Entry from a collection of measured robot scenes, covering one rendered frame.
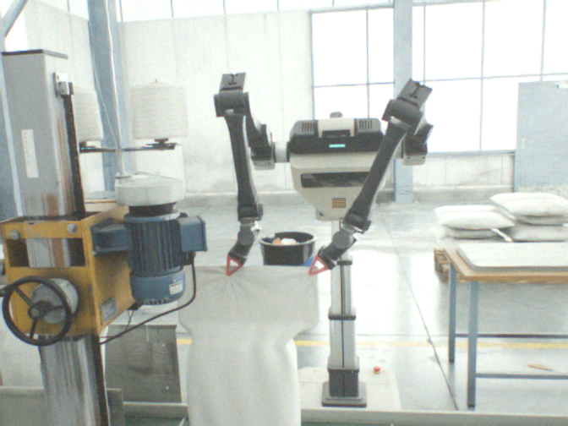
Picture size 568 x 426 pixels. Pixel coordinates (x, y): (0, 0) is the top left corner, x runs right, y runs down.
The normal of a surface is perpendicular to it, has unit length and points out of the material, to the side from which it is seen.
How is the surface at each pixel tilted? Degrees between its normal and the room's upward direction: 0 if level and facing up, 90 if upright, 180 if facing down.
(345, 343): 90
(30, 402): 90
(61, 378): 90
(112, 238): 90
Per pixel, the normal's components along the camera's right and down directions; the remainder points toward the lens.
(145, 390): -0.12, 0.18
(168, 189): 0.77, 0.10
